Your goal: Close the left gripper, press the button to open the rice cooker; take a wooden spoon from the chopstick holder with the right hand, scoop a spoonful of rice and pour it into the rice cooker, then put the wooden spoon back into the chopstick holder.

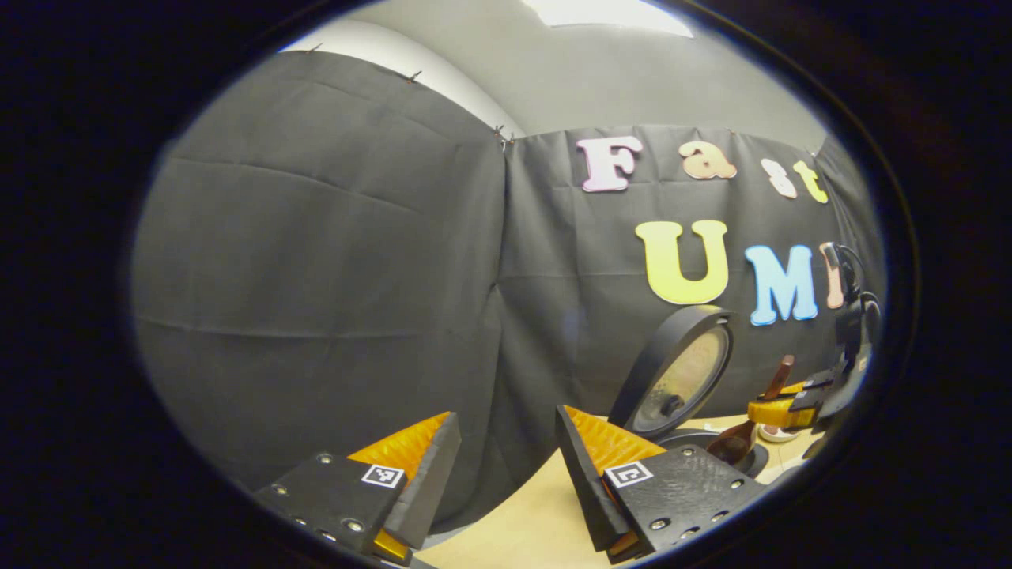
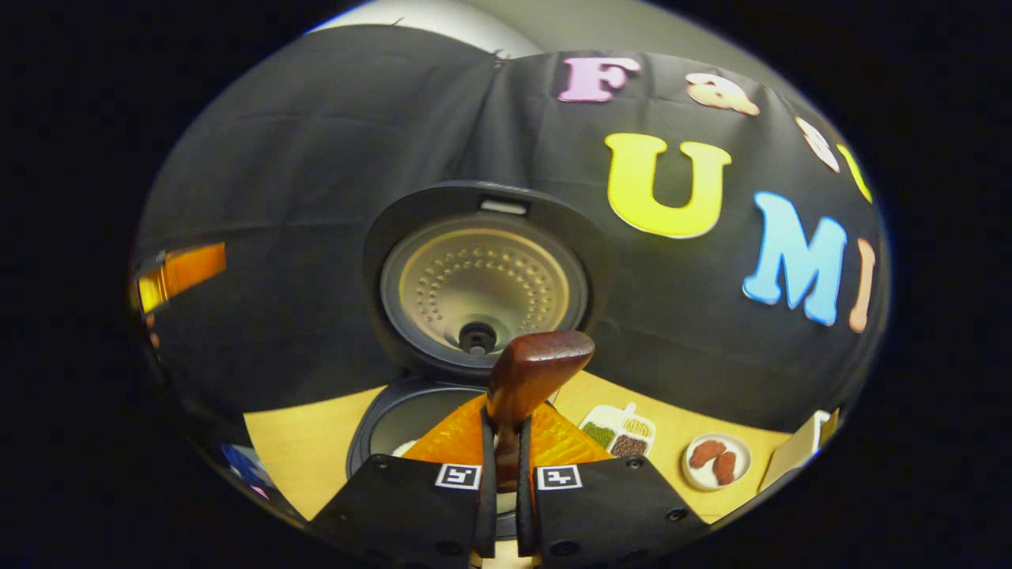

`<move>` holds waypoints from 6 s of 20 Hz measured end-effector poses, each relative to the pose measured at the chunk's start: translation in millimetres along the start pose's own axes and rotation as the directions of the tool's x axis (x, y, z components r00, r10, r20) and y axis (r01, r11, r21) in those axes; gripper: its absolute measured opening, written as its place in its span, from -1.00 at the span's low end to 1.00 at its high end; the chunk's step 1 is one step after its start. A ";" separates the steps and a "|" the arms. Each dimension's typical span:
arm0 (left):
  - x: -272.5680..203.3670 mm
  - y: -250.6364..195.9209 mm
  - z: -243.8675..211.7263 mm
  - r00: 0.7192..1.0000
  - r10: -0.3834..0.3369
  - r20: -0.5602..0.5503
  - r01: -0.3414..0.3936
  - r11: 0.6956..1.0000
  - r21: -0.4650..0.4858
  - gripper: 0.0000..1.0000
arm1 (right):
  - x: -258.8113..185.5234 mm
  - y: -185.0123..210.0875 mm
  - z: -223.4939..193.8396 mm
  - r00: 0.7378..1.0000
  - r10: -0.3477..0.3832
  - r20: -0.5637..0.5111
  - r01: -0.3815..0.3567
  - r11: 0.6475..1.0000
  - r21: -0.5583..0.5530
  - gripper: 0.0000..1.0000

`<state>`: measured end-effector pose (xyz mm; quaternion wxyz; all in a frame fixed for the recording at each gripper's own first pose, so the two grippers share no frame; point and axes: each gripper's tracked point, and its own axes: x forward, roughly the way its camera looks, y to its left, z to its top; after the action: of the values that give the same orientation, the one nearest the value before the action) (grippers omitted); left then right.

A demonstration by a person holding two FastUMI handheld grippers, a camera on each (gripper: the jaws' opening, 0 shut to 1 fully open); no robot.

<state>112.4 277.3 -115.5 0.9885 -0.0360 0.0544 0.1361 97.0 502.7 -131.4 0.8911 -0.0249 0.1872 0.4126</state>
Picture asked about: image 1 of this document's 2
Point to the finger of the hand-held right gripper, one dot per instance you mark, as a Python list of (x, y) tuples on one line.
[(771, 412)]

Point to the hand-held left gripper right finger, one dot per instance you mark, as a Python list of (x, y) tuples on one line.
[(585, 482)]

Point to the brown wooden spoon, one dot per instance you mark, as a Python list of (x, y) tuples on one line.
[(731, 444)]

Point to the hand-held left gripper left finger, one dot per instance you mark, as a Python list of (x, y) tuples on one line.
[(423, 490)]

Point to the grey rice cooker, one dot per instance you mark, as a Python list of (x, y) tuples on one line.
[(656, 356)]

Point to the long ceiling light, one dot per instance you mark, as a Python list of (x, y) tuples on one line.
[(609, 14)]

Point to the black backdrop cloth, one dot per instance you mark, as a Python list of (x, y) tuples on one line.
[(316, 276)]

